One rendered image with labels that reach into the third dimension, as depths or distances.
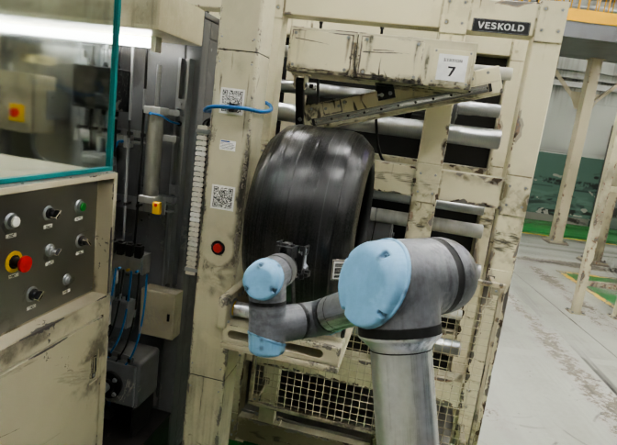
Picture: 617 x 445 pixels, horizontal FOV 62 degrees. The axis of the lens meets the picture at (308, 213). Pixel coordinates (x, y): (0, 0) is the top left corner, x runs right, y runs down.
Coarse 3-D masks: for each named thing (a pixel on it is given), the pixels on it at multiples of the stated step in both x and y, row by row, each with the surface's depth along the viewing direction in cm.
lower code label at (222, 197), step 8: (216, 184) 155; (216, 192) 156; (224, 192) 155; (232, 192) 155; (216, 200) 156; (224, 200) 156; (232, 200) 155; (216, 208) 157; (224, 208) 156; (232, 208) 155
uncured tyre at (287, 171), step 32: (288, 128) 148; (320, 128) 149; (288, 160) 136; (320, 160) 135; (352, 160) 136; (256, 192) 135; (288, 192) 132; (320, 192) 131; (352, 192) 133; (256, 224) 133; (288, 224) 131; (320, 224) 129; (352, 224) 132; (256, 256) 135; (320, 256) 130; (320, 288) 135
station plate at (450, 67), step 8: (440, 56) 160; (448, 56) 160; (456, 56) 159; (464, 56) 159; (440, 64) 160; (448, 64) 160; (456, 64) 159; (464, 64) 159; (440, 72) 161; (448, 72) 160; (456, 72) 160; (464, 72) 159; (448, 80) 161; (456, 80) 160; (464, 80) 160
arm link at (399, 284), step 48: (384, 240) 70; (432, 240) 74; (384, 288) 65; (432, 288) 68; (384, 336) 66; (432, 336) 67; (384, 384) 68; (432, 384) 69; (384, 432) 68; (432, 432) 67
